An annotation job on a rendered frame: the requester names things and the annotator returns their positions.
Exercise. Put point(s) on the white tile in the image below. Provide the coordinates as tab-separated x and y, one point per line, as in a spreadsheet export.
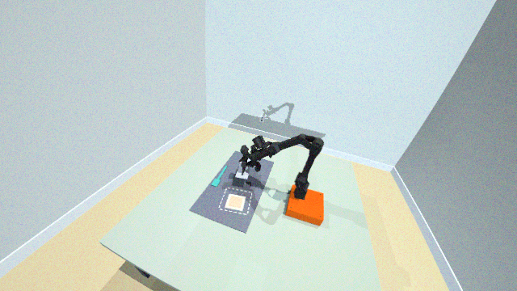
235	202

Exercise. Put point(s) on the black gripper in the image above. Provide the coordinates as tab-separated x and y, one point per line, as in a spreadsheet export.
252	156

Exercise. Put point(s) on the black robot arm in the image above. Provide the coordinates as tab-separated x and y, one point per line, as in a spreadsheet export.
272	148

